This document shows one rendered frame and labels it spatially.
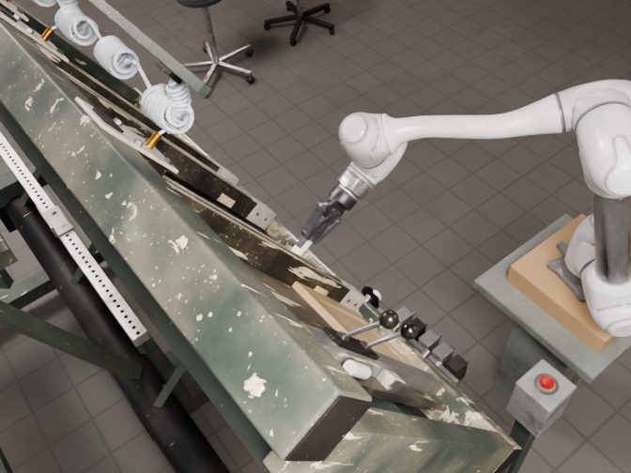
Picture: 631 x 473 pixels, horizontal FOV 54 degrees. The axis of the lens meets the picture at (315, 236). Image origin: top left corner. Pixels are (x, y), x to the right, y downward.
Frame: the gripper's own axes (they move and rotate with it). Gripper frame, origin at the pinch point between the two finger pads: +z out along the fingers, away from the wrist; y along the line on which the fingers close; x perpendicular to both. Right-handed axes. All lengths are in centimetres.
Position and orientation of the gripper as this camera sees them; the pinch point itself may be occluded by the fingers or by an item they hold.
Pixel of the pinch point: (300, 248)
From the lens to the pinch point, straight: 171.7
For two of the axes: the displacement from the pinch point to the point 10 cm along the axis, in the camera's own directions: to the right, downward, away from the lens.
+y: -4.5, -3.0, -8.4
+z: -6.5, 7.6, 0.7
